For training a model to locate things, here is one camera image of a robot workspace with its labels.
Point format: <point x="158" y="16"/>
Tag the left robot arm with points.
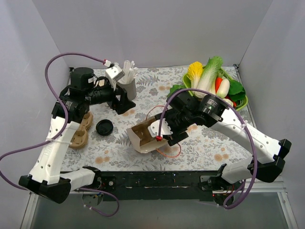
<point x="45" y="178"/>

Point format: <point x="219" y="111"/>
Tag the romaine lettuce toy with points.
<point x="174" y="88"/>

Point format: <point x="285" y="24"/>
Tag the floral table mat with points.
<point x="204" y="148"/>

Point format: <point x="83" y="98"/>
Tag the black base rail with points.
<point x="161" y="185"/>

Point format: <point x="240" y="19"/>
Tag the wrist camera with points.
<point x="113" y="73"/>
<point x="159" y="129"/>

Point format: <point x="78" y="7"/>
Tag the white radish toy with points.
<point x="223" y="89"/>

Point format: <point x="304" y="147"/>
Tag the green napa cabbage toy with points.
<point x="210" y="71"/>

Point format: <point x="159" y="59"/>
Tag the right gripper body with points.
<point x="174" y="134"/>

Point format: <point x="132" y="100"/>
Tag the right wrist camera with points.
<point x="159" y="129"/>

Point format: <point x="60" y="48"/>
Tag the brown paper bag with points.
<point x="153" y="145"/>

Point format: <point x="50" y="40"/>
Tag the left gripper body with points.
<point x="116" y="97"/>

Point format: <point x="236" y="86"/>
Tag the grey straw holder cup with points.
<point x="130" y="89"/>

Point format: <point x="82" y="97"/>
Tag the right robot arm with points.
<point x="214" y="113"/>

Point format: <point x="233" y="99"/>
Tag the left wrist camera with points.
<point x="113" y="73"/>

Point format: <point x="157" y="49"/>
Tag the single cardboard cup carrier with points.
<point x="141" y="130"/>

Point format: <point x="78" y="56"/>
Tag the yellow napa cabbage toy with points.
<point x="195" y="71"/>

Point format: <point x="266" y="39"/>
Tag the green vegetable tray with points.
<point x="240" y="100"/>

